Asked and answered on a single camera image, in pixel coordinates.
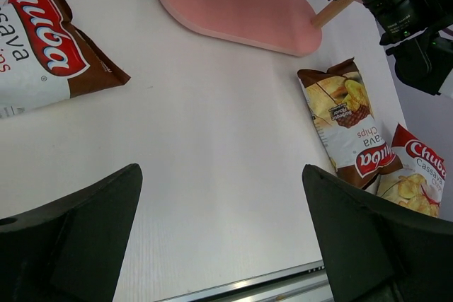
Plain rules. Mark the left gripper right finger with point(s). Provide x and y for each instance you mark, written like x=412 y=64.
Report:
x=375 y=250

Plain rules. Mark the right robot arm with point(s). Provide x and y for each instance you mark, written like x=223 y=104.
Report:
x=423 y=58

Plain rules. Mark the pink three-tier shelf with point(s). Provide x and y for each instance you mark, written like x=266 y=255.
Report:
x=286 y=26

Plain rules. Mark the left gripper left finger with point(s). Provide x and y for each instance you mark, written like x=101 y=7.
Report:
x=71 y=249

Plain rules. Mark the red chips bag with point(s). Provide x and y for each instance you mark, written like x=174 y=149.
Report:
x=419 y=184

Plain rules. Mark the brown chips bag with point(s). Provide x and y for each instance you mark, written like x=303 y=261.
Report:
x=343 y=118
x=45 y=59

